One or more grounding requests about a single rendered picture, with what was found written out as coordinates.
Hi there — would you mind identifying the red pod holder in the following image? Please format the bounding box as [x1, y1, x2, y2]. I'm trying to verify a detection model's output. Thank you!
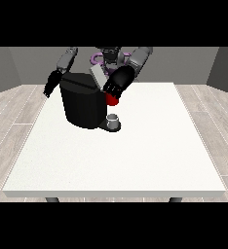
[105, 92, 120, 107]

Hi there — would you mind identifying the pale grey machine lid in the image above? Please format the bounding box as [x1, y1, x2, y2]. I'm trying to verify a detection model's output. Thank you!
[89, 63, 108, 89]

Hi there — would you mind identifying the black coffee machine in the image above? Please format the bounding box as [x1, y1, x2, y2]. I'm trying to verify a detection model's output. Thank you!
[58, 72, 122, 132]

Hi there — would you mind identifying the grey purple robot trunk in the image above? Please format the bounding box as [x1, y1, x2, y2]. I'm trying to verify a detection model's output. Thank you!
[90, 47, 133, 76]

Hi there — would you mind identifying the small grey cup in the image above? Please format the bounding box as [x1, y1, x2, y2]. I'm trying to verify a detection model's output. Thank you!
[106, 113, 121, 128]

